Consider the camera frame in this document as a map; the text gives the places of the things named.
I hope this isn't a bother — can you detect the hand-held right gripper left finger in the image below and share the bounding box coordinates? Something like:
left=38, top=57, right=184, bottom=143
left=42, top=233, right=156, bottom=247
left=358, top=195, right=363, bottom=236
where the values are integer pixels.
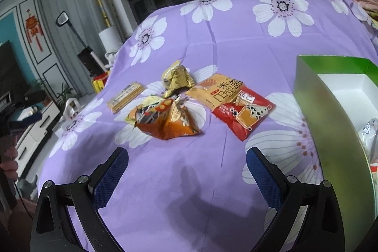
left=30, top=147, right=129, bottom=252

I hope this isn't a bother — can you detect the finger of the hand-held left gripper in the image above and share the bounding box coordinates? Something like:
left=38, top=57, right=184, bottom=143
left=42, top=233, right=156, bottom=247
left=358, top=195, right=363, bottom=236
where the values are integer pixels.
left=16, top=90, right=47, bottom=108
left=8, top=112, right=42, bottom=130

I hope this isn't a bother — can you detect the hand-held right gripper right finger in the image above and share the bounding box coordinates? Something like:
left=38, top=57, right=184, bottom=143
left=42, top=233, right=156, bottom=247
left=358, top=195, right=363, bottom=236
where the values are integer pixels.
left=246, top=146, right=346, bottom=252

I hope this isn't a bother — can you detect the red snack packet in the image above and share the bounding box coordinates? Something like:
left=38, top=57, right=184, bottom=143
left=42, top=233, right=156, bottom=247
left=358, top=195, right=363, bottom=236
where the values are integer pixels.
left=212, top=86, right=276, bottom=142

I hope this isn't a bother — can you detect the orange snack packet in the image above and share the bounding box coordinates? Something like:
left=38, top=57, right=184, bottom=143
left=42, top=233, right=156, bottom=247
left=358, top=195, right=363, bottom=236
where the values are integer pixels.
left=127, top=97, right=201, bottom=141

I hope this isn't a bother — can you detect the clear yellow biscuit bar packet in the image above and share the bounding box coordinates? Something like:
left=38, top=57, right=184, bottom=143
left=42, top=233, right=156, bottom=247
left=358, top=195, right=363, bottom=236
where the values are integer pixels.
left=107, top=81, right=146, bottom=114

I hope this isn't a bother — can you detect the green cardboard box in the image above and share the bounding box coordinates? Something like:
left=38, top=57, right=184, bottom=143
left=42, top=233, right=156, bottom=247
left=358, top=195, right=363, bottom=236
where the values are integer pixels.
left=293, top=55, right=378, bottom=252

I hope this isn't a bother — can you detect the pale yellow snack packet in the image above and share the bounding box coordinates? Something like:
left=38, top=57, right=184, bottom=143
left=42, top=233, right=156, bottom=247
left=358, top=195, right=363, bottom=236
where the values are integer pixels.
left=143, top=93, right=166, bottom=106

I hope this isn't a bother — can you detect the yellow rice cracker packet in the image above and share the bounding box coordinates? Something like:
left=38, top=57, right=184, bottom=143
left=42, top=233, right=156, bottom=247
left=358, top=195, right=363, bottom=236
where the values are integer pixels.
left=186, top=74, right=245, bottom=111

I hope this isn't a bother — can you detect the white snack packet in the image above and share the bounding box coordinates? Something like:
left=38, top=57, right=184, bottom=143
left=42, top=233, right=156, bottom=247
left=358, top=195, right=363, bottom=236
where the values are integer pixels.
left=357, top=118, right=378, bottom=154

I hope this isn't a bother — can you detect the gold triangular snack packet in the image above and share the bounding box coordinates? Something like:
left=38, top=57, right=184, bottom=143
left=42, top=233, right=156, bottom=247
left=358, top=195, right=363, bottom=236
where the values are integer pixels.
left=161, top=61, right=197, bottom=99

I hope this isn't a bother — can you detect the person's left hand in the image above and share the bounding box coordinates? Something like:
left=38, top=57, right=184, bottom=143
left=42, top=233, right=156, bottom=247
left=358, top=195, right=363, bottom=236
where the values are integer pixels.
left=0, top=146, right=19, bottom=179

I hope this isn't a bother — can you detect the white television cabinet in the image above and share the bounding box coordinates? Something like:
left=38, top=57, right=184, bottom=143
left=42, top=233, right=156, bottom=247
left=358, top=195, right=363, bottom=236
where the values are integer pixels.
left=12, top=100, right=64, bottom=182

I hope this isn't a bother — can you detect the green potted plant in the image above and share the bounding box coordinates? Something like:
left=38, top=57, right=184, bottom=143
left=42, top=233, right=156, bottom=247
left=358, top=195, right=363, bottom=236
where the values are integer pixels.
left=56, top=84, right=74, bottom=106

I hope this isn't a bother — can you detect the black television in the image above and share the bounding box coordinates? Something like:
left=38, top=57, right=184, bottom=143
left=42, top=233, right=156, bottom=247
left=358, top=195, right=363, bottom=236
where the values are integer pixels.
left=0, top=40, right=31, bottom=105

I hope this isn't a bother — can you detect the white plastic bag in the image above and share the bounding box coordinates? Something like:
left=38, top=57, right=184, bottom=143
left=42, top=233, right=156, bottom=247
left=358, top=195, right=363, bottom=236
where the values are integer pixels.
left=63, top=98, right=80, bottom=120

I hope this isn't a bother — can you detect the black box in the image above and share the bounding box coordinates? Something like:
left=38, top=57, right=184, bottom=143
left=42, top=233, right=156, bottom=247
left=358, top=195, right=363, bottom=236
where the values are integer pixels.
left=77, top=47, right=104, bottom=77

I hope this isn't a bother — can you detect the yellow and red box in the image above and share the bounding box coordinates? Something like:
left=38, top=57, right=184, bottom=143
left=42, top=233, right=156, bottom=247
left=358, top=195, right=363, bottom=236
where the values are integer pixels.
left=91, top=72, right=110, bottom=93

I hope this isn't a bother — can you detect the black stand with oval head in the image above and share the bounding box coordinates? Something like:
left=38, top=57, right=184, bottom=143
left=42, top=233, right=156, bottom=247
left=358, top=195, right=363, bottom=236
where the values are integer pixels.
left=56, top=11, right=90, bottom=52

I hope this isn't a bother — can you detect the white cylinder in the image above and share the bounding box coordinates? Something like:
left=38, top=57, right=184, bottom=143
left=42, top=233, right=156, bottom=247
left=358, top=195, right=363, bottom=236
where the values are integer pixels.
left=99, top=26, right=123, bottom=53

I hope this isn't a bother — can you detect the purple floral bedsheet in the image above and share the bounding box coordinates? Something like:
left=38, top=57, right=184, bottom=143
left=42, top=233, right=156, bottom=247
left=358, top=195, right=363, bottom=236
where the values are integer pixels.
left=38, top=0, right=378, bottom=252

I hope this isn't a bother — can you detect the red knot wall decoration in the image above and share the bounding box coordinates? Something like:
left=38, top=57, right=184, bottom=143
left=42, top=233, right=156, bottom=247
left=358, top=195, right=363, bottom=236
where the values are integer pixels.
left=25, top=7, right=45, bottom=52

